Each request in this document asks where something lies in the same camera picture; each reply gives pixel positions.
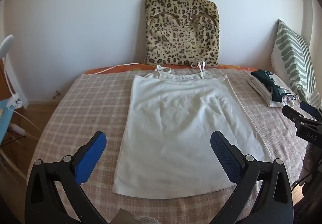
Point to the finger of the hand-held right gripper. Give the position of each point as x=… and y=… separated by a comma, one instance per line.
x=293, y=113
x=310, y=108

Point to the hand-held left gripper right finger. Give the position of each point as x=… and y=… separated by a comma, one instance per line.
x=225, y=156

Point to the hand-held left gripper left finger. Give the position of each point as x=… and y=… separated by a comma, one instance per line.
x=90, y=156

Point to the white camisole top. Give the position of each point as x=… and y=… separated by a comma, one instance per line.
x=176, y=126

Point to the white folded garment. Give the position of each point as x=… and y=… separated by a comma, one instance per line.
x=261, y=93

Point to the beige plaid blanket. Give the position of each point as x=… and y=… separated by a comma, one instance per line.
x=88, y=113

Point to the green striped pillow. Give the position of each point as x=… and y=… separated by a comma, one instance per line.
x=294, y=60

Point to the metal door stopper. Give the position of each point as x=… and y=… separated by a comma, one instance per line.
x=57, y=93

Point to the light blue side table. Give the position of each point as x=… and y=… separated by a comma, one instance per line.
x=4, y=123

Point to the leopard print cushion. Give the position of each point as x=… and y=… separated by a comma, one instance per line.
x=181, y=35

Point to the white desk lamp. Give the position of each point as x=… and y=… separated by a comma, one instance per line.
x=6, y=45

